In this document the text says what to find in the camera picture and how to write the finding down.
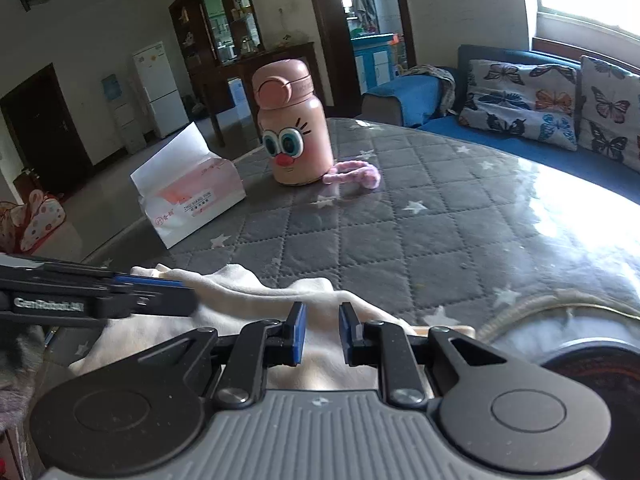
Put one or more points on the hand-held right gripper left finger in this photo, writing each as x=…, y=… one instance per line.
x=299, y=332

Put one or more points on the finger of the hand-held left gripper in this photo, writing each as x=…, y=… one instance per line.
x=75, y=275
x=165, y=300

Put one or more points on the blue sofa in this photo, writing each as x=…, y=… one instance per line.
x=430, y=95

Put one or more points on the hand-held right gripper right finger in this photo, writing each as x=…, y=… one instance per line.
x=345, y=332

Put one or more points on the polka dot bag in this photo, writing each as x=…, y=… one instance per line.
x=42, y=220

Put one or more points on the hanging clothes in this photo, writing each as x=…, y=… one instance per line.
x=362, y=5

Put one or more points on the pink cartoon face water bottle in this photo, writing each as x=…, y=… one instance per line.
x=295, y=125

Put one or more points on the white refrigerator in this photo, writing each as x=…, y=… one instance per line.
x=160, y=90

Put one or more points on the dark wooden display cabinet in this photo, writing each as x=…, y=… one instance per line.
x=195, y=60

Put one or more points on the dark wooden door frame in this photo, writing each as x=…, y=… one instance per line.
x=330, y=35

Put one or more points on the light blue wall poster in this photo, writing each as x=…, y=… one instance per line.
x=112, y=88

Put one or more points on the wide butterfly print cushion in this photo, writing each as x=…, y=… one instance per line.
x=520, y=100

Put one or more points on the person's left forearm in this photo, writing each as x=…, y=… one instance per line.
x=15, y=360

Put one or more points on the grey drawer cabinet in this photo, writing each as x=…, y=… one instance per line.
x=129, y=127

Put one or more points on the tall butterfly print cushion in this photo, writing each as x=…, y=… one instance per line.
x=610, y=110

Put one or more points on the white pink tissue pack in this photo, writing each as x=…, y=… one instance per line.
x=195, y=195

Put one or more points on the blue cabinet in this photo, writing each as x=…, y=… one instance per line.
x=375, y=60

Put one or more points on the round black table insert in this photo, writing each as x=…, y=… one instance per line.
x=600, y=365

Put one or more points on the cream sweatshirt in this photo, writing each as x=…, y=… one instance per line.
x=240, y=290

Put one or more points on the grey quilted star tablecloth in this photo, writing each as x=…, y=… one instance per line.
x=400, y=240

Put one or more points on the dark wooden door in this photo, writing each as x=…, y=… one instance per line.
x=45, y=130

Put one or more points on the grey patterned throw cloth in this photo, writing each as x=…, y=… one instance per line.
x=435, y=75

